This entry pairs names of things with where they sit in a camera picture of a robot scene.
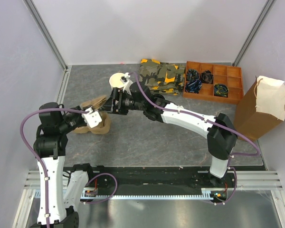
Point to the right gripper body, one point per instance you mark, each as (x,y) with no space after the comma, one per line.
(126,101)

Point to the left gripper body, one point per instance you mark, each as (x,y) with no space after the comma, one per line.
(73,120)

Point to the cardboard cup carrier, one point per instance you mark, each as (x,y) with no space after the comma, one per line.
(95,103)
(101,128)

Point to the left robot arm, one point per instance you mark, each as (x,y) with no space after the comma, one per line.
(58,207)

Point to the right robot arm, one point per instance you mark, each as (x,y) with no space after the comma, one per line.
(218,130)

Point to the stack of paper cups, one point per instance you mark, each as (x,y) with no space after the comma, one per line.
(115,82)

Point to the camouflage folded cloth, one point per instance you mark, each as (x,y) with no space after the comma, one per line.
(161,77)

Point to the blue striped rolled band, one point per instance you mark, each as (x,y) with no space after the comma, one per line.
(193,86)

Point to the dark rolled band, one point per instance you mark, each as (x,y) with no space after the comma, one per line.
(192,74)

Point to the yellow black rolled band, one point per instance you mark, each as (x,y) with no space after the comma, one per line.
(221,90)

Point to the orange compartment tray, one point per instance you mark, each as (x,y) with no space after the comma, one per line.
(230,76)

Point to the brown paper bag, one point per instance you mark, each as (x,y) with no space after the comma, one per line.
(261,109)

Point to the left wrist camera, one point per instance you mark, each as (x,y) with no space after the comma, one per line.
(92,117)

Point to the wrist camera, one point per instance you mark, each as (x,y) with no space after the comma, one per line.
(92,117)
(127,82)

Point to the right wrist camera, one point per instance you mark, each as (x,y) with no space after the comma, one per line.
(127,82)

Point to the slotted cable duct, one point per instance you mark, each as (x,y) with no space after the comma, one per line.
(205,195)

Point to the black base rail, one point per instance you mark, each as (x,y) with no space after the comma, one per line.
(157,180)

